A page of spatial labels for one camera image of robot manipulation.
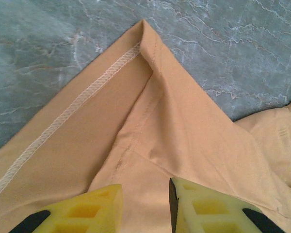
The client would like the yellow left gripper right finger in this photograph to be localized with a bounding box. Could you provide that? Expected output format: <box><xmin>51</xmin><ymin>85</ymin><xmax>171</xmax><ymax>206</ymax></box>
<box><xmin>168</xmin><ymin>177</ymin><xmax>279</xmax><ymax>233</ymax></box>

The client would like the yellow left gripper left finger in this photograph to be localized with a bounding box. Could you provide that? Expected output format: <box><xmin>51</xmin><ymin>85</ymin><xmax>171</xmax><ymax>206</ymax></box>
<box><xmin>8</xmin><ymin>183</ymin><xmax>124</xmax><ymax>233</ymax></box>

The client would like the orange-tan t-shirt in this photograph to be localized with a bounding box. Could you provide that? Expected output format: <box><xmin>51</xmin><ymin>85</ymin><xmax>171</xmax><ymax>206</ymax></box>
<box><xmin>0</xmin><ymin>18</ymin><xmax>291</xmax><ymax>233</ymax></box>

